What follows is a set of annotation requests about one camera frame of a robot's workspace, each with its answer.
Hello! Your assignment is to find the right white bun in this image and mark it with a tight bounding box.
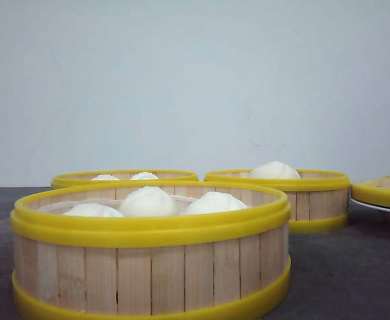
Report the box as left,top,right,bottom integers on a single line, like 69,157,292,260
182,191,249,215

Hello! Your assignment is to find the middle white bun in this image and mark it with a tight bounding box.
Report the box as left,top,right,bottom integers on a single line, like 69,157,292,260
119,186,177,217

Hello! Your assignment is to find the front bamboo steamer basket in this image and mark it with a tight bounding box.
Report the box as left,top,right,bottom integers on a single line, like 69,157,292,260
10,181,291,319

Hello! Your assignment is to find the white swirl bun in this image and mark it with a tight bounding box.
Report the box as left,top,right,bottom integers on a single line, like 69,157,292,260
249,161,301,179

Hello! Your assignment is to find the left white bun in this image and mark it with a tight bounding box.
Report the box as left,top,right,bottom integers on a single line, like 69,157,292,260
63,203,124,218

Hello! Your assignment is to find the small bun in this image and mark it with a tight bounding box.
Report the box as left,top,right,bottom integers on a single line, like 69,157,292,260
91,174,119,181
130,171,158,181

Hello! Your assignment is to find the back left small bun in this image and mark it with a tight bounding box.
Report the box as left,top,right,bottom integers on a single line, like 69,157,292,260
91,174,119,181

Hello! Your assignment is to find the yellow rimmed steamer lid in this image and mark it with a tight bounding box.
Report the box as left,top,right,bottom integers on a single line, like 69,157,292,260
351,176,390,208

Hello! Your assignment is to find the white plate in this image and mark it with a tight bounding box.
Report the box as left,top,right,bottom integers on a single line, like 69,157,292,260
350,197,390,213

